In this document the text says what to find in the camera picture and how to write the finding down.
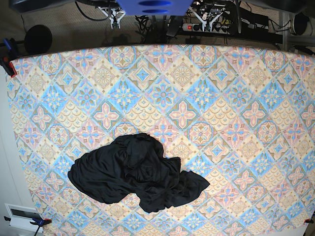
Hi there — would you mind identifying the black t-shirt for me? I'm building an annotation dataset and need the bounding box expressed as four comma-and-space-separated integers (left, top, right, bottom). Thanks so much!
67, 133, 210, 213

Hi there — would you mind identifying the patterned tablecloth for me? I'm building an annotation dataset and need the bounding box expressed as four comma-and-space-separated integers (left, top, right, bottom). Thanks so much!
4, 45, 315, 236

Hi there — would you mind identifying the white power strip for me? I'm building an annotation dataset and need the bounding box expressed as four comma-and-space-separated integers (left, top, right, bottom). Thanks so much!
182, 23, 230, 34

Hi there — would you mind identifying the black round stool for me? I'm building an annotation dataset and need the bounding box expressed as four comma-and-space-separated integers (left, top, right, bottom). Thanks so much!
24, 25, 53, 55

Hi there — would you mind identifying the blue clamp bottom left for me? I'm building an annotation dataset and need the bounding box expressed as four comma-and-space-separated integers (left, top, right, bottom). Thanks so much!
4, 216, 52, 236

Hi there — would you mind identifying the red black clamp left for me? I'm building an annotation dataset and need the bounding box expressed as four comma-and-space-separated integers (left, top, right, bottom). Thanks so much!
0, 57, 17, 78

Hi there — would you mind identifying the orange clamp bottom right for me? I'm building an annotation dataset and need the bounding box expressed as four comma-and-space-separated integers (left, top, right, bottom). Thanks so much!
304, 219, 314, 224

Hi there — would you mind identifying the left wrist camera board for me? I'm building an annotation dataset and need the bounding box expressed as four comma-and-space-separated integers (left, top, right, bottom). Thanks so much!
204, 24, 213, 32

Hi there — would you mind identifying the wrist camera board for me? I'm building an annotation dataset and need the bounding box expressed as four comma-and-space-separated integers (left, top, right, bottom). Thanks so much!
111, 21, 120, 30
204, 24, 213, 32

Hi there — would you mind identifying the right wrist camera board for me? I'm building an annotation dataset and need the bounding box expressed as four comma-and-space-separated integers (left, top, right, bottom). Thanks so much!
111, 21, 120, 30

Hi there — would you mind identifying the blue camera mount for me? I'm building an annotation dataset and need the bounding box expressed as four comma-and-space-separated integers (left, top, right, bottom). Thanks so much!
117, 0, 193, 16

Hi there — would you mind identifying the white wall vent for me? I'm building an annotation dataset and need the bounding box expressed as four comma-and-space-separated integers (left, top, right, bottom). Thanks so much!
5, 203, 41, 233

